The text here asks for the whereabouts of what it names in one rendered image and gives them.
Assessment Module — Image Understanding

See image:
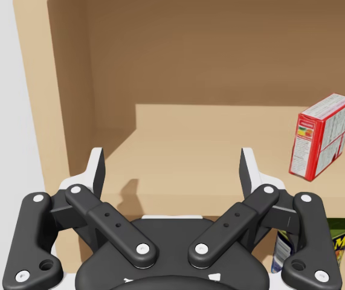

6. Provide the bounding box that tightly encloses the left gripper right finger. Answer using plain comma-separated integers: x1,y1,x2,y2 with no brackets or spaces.
187,147,344,290

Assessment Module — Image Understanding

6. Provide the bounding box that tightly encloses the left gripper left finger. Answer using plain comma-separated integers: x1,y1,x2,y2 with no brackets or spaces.
2,147,158,289

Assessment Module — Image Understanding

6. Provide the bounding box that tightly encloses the green and blue rectangular can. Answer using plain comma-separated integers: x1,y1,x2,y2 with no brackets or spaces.
270,217,345,274

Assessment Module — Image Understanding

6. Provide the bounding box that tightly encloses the pale wooden shelf unit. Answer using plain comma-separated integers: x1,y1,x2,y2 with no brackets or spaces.
12,0,345,290

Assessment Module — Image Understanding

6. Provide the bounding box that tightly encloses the red and white carton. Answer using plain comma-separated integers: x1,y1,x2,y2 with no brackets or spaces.
288,92,345,182

